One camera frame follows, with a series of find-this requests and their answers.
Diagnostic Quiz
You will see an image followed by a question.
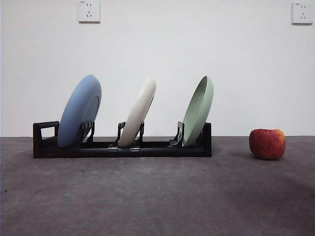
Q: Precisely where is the blue plate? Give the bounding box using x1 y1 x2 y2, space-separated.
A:
58 74 103 148

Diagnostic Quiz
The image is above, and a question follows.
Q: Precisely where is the black plate rack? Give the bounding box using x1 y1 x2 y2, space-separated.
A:
33 120 212 159

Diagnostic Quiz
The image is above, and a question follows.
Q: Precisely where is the red apple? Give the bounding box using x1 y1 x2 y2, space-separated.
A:
249 128 286 160

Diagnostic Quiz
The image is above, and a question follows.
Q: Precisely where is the green plate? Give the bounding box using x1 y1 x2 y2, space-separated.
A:
182 75 215 148

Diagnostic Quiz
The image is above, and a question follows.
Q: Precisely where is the white wall socket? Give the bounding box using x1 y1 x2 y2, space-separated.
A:
78 0 101 24
291 1 310 25

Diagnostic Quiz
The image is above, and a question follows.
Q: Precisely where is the pale cream yellow plate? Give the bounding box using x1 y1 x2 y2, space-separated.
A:
118 78 157 148

